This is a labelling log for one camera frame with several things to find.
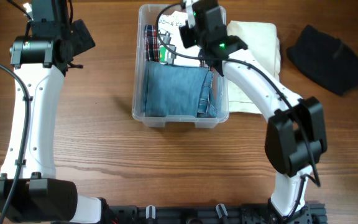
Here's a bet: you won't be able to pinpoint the white printed t-shirt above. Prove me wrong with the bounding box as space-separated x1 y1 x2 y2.
158 11 200 67

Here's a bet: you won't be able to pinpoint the red plaid shirt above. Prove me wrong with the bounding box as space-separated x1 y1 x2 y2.
144 25 209 69

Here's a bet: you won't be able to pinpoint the cream cloth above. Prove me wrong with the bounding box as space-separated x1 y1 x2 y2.
227 21 281 114

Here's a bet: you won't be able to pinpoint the blue denim jeans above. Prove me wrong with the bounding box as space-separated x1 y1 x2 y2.
142 61 217 118

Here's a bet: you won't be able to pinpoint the black garment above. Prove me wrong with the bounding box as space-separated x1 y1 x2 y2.
287 25 358 96

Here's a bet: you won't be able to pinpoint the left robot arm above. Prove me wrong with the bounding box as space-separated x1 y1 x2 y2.
0 0 111 223

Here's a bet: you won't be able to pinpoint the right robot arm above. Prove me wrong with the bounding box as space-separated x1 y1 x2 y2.
179 1 328 223

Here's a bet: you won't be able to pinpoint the clear plastic storage container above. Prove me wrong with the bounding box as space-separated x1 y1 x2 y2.
132 4 229 128

